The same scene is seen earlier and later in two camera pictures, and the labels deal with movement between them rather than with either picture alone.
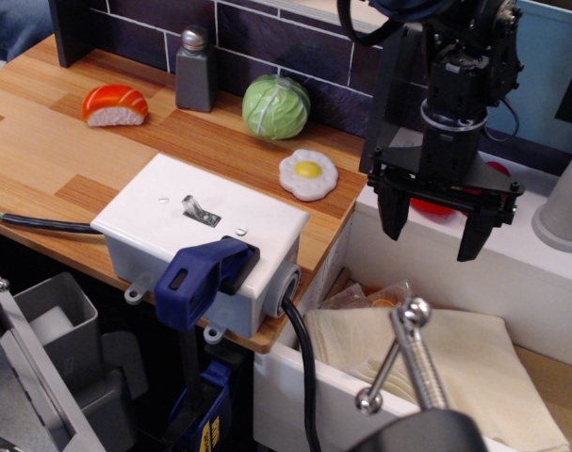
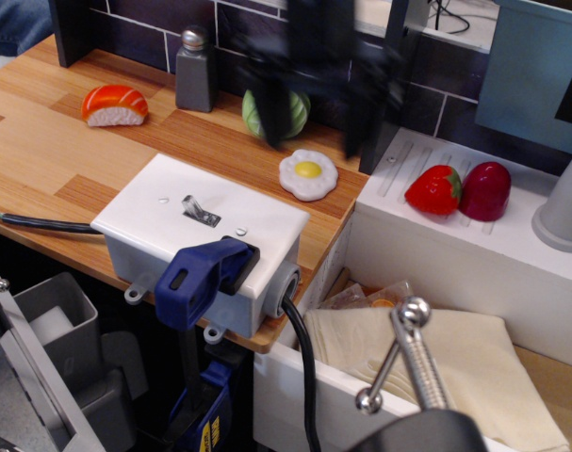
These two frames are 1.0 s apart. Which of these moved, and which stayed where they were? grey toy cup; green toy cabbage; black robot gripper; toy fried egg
Moved: black robot gripper
Stayed: grey toy cup; green toy cabbage; toy fried egg
